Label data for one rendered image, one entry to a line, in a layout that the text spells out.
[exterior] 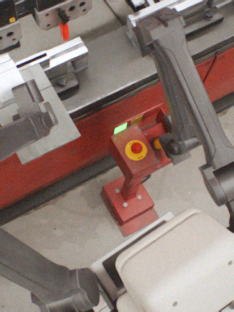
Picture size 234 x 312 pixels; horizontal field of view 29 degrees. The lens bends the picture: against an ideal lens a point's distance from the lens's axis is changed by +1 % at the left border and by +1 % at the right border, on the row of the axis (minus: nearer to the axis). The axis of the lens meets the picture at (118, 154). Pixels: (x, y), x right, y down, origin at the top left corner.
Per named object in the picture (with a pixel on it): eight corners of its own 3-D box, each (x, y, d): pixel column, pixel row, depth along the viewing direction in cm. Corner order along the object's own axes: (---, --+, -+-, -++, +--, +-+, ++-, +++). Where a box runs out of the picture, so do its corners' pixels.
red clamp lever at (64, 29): (64, 43, 121) (63, 20, 112) (57, 31, 122) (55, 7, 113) (70, 41, 121) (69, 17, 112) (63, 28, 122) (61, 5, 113)
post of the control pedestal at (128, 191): (126, 202, 213) (139, 163, 163) (120, 192, 215) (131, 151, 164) (136, 196, 215) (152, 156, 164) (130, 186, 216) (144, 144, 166)
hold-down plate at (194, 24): (149, 55, 154) (150, 50, 151) (141, 43, 155) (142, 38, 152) (222, 22, 161) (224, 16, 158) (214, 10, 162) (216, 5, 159)
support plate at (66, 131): (22, 165, 125) (22, 164, 124) (-18, 89, 132) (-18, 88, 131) (81, 136, 129) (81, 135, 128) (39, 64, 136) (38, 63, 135)
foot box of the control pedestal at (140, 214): (124, 237, 219) (126, 233, 208) (99, 194, 226) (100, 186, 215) (159, 218, 224) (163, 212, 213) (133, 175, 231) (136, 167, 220)
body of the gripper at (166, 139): (175, 128, 147) (183, 124, 140) (189, 156, 147) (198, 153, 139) (158, 138, 145) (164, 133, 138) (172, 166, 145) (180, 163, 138)
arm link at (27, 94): (13, 144, 102) (47, 130, 100) (-10, 96, 100) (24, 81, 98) (30, 131, 113) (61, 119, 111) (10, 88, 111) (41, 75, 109)
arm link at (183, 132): (136, 35, 99) (180, 13, 99) (127, 24, 103) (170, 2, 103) (177, 161, 129) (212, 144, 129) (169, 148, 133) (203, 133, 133)
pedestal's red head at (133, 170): (129, 185, 160) (134, 169, 143) (106, 148, 164) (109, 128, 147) (177, 159, 164) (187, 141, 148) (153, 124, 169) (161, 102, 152)
